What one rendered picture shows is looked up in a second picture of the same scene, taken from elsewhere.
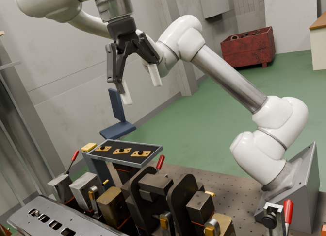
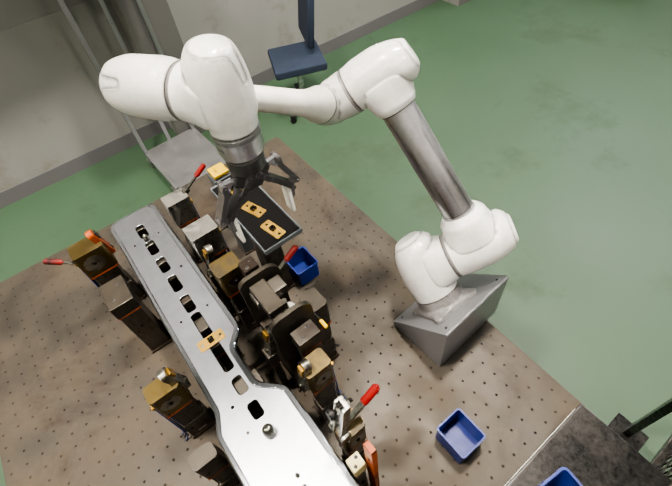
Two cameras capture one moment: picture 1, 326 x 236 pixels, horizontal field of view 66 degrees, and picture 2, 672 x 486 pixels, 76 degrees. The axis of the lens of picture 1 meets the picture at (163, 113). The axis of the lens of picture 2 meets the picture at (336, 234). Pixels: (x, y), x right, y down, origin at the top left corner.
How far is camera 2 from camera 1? 0.62 m
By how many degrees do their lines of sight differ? 33
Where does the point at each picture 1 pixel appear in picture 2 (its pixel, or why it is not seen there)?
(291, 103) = (496, 229)
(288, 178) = (442, 311)
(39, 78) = not seen: outside the picture
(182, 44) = (372, 99)
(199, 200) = (305, 333)
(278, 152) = (447, 279)
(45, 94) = not seen: outside the picture
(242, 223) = (378, 322)
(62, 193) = (178, 216)
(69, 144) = not seen: hidden behind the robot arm
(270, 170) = (427, 294)
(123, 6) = (244, 153)
